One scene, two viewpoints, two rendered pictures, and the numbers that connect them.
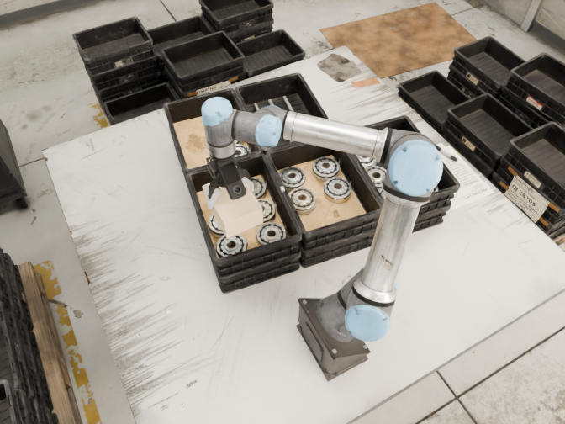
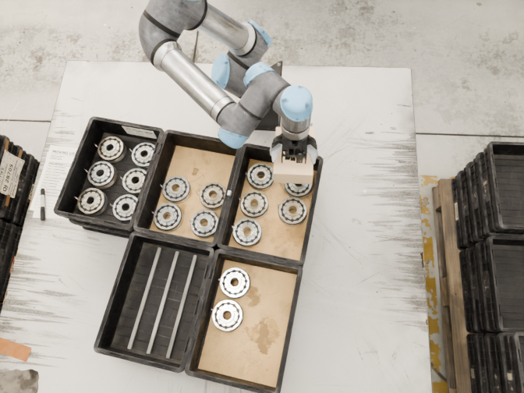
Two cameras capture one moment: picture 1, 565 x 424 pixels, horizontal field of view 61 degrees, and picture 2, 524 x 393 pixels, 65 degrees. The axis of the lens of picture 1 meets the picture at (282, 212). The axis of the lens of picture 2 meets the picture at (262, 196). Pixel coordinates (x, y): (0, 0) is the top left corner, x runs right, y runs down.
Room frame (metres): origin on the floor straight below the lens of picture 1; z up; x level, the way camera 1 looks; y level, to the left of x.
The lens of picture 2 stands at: (1.36, 0.41, 2.27)
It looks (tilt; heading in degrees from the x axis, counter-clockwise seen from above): 70 degrees down; 220
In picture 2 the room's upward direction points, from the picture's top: 8 degrees counter-clockwise
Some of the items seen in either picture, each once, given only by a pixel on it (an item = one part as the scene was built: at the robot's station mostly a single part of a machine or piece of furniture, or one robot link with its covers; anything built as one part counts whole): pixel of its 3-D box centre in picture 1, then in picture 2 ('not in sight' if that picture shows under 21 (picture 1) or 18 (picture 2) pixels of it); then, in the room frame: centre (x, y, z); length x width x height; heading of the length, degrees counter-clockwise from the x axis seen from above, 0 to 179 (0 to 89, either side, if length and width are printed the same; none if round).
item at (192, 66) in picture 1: (207, 85); not in sight; (2.33, 0.45, 0.37); 0.40 x 0.30 x 0.45; 119
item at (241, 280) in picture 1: (245, 230); not in sight; (1.00, 0.14, 0.76); 0.40 x 0.30 x 0.12; 20
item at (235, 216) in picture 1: (232, 204); (293, 155); (0.87, 0.15, 1.08); 0.16 x 0.12 x 0.07; 29
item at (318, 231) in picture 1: (322, 182); (189, 185); (1.10, -0.14, 0.92); 0.40 x 0.30 x 0.02; 20
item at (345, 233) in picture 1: (321, 191); (192, 190); (1.10, -0.14, 0.87); 0.40 x 0.30 x 0.11; 20
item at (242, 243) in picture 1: (231, 246); (298, 183); (0.87, 0.17, 0.86); 0.10 x 0.10 x 0.01
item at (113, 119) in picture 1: (148, 121); not in sight; (2.13, 0.80, 0.26); 0.40 x 0.30 x 0.23; 119
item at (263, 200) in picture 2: (261, 209); (254, 203); (1.02, 0.08, 0.86); 0.10 x 0.10 x 0.01
